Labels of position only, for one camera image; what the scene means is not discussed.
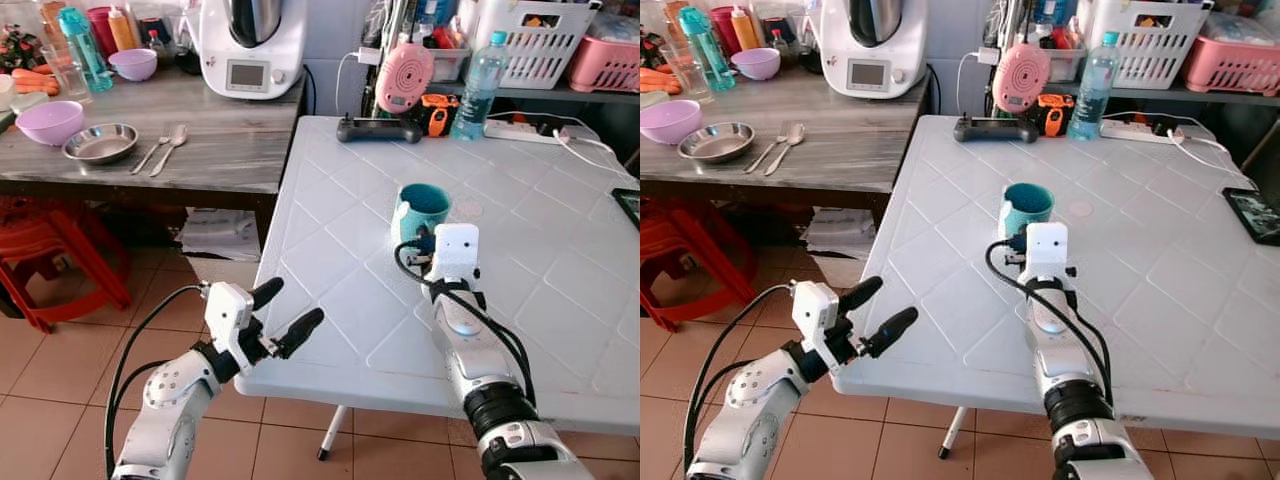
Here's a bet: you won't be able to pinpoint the red plastic container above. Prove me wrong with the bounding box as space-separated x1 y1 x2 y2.
709 6 743 56
86 6 120 57

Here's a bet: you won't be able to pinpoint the teal drinking bottle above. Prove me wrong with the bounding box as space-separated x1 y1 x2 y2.
56 6 115 95
677 6 735 94

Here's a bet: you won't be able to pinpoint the clear drinking glass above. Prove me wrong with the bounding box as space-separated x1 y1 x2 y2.
660 45 713 102
40 45 93 103

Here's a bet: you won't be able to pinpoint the steel spoon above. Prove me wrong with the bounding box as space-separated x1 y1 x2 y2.
149 123 190 180
744 135 788 176
764 122 807 179
130 135 174 177

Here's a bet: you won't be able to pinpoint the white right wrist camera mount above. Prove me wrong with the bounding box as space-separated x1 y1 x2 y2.
1025 221 1074 282
431 223 482 285

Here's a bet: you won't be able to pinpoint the clear plastic container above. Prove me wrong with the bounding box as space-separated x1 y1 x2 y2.
429 45 474 84
1049 45 1090 84

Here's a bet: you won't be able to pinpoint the orange sauce bottle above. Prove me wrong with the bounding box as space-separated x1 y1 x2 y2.
729 5 762 52
106 5 140 53

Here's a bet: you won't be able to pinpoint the white table leg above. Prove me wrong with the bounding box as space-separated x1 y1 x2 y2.
317 404 350 462
938 405 970 461

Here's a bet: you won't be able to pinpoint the white plastic table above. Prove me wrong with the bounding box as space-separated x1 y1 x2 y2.
234 114 641 438
832 114 1280 441

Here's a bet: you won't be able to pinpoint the white paper stack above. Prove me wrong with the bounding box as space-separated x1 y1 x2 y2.
179 207 264 264
802 207 877 262

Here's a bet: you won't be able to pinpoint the white power strip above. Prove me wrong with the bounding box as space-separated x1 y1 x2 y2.
1099 117 1183 147
483 117 567 147

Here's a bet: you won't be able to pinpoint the teal mug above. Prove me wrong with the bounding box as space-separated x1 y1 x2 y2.
998 181 1056 243
391 182 453 247

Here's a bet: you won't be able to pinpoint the black controller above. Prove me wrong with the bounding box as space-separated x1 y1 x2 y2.
952 114 1042 145
335 114 424 145

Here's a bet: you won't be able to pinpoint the white plastic basket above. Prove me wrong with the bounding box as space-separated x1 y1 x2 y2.
1078 0 1217 92
468 0 603 92

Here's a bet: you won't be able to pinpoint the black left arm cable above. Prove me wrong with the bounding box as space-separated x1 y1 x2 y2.
683 283 798 480
103 284 211 480

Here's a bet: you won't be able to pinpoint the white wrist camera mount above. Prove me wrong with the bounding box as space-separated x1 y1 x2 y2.
431 223 482 285
1025 221 1074 282
204 282 258 371
791 280 842 367

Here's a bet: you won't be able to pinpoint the white power cable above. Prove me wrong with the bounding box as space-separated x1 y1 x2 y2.
1163 122 1257 193
548 122 641 179

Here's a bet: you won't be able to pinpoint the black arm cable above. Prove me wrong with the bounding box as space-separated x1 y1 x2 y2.
683 283 798 480
103 284 211 480
985 236 1116 403
393 238 537 406

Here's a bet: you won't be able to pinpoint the large purple plastic bowl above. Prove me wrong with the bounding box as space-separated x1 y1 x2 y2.
14 100 87 148
640 99 705 147

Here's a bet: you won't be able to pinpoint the orange carrots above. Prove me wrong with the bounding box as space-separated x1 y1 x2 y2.
10 67 62 97
640 66 684 97

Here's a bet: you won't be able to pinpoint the white charger with cable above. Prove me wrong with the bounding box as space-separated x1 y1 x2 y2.
956 46 1003 113
334 46 385 113

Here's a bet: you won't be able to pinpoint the pink plastic basket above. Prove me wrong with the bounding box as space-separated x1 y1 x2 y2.
566 34 641 95
1181 34 1280 99

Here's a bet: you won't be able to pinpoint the orange and black tool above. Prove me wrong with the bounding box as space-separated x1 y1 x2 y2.
419 92 462 139
1036 92 1077 139

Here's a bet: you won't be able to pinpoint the red plastic stool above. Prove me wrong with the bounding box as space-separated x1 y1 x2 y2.
0 194 133 335
640 194 763 333

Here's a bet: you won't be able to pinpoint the white kitchen machine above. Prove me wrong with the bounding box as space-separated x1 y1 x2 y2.
185 0 309 102
807 0 930 101

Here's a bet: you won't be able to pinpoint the black tablet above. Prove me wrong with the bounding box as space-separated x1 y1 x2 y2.
1221 186 1280 247

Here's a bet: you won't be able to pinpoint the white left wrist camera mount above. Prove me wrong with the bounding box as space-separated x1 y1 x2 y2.
791 280 842 367
204 282 258 371

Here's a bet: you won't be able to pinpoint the pink round device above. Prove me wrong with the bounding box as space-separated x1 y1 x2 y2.
374 35 437 117
991 35 1052 117

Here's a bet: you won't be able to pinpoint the stainless steel bowl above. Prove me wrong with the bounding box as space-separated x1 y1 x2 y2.
677 121 757 165
62 122 141 166

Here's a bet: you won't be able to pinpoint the small purple plastic bowl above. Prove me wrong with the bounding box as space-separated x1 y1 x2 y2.
730 47 783 82
107 48 160 83

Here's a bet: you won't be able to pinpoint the clear water bottle blue cap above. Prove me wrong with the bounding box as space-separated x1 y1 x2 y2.
449 30 512 142
1066 30 1122 142

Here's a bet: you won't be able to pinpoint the grey wooden table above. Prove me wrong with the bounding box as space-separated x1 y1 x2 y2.
640 66 929 251
0 66 307 251

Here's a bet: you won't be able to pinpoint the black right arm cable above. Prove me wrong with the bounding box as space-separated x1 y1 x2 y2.
985 236 1116 403
393 238 537 406

